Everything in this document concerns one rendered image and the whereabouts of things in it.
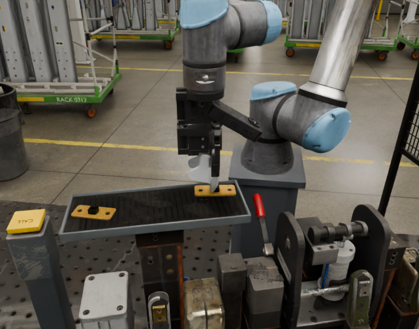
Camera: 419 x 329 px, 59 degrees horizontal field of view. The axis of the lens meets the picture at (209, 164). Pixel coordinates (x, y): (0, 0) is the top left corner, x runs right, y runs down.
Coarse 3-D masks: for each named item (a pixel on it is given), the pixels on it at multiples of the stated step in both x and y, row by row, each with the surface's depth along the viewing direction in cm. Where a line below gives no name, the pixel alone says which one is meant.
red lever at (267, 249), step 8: (256, 200) 81; (256, 208) 81; (256, 216) 80; (264, 216) 80; (264, 224) 79; (264, 232) 79; (264, 240) 78; (264, 248) 76; (272, 248) 76; (264, 256) 77; (272, 256) 77
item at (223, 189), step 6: (198, 186) 78; (204, 186) 78; (222, 186) 78; (228, 186) 78; (198, 192) 76; (204, 192) 76; (216, 192) 76; (222, 192) 76; (228, 192) 76; (234, 192) 76
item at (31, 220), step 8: (16, 216) 75; (24, 216) 75; (32, 216) 75; (40, 216) 75; (16, 224) 72; (24, 224) 72; (32, 224) 72; (40, 224) 73; (8, 232) 71; (16, 232) 72
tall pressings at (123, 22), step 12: (96, 0) 759; (108, 0) 741; (120, 0) 736; (132, 0) 760; (144, 0) 736; (96, 12) 754; (108, 12) 746; (120, 12) 745; (132, 12) 749; (96, 24) 762; (120, 24) 753; (132, 24) 752; (156, 24) 772
